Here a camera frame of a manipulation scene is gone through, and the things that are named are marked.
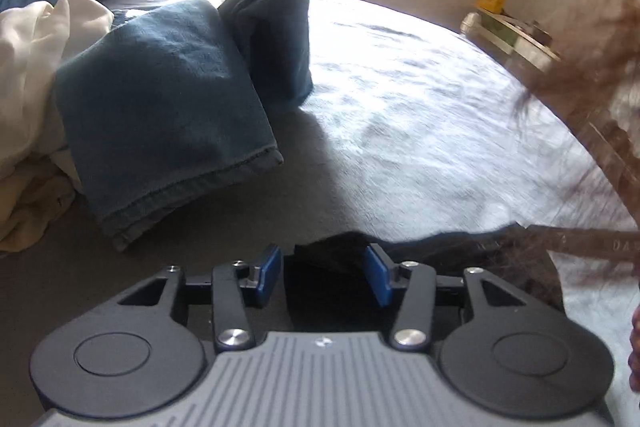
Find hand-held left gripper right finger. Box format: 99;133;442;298
364;244;526;352

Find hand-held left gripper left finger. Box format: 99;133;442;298
117;243;282;354

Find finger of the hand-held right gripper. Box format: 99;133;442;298
523;223;567;254

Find black printed t-shirt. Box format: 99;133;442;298
282;219;566;343

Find person's right hand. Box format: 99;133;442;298
627;302;640;393

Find person's long hair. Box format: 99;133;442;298
420;0;640;288

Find blue jeans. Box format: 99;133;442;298
52;0;315;253

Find green book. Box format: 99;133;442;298
477;13;533;45

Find beige zip jacket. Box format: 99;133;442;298
0;0;116;253

